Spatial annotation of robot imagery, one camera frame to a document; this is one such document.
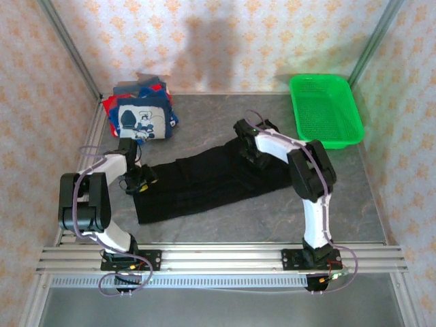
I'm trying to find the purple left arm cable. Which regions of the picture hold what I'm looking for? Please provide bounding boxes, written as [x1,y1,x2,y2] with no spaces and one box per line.
[73,145,156,297]

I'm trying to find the grey metal shelf panel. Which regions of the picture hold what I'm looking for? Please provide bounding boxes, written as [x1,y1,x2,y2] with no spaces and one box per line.
[37,285,406,327]

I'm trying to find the left base connector wires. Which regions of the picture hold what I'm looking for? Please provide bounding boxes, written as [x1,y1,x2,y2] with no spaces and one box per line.
[112,259,146,285]

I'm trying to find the right base connector wires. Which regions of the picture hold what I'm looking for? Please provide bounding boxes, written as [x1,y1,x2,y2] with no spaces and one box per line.
[318,260,352,284]

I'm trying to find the folded slate blue t-shirt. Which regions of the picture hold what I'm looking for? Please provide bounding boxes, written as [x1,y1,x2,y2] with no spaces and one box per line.
[112,76,168,97]

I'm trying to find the folded royal blue t-shirt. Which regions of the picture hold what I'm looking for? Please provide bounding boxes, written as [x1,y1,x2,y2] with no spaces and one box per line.
[138,83,180,129]

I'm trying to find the aluminium frame post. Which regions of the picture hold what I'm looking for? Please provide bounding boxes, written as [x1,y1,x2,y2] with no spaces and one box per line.
[346,0,406,90]
[35,0,103,99]

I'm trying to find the thin black left camera cable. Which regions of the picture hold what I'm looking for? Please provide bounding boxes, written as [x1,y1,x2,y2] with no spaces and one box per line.
[118,170,137,196]

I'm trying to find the folded cartoon print t-shirt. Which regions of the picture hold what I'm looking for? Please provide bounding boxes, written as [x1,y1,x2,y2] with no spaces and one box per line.
[115,102,174,141]

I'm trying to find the slotted grey cable duct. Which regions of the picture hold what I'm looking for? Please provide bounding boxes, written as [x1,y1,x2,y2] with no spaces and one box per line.
[50,275,309,289]

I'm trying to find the aluminium lower frame rail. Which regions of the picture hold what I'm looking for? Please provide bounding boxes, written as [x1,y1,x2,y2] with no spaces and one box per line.
[20,274,52,327]
[390,272,425,327]

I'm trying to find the folded red t-shirt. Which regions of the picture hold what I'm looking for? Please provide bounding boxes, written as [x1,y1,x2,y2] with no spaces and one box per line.
[101,94,121,136]

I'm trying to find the black t-shirt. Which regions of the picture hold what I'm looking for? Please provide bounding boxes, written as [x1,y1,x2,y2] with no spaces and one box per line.
[131,138,298,225]

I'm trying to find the green plastic mesh basket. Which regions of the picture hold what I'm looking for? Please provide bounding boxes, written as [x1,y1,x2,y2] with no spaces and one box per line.
[288,74,366,151]

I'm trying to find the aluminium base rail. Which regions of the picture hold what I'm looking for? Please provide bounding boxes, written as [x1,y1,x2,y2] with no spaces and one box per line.
[35,242,409,275]

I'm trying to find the base connector wires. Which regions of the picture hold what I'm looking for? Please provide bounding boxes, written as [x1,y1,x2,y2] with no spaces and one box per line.
[318,260,352,284]
[112,259,146,285]

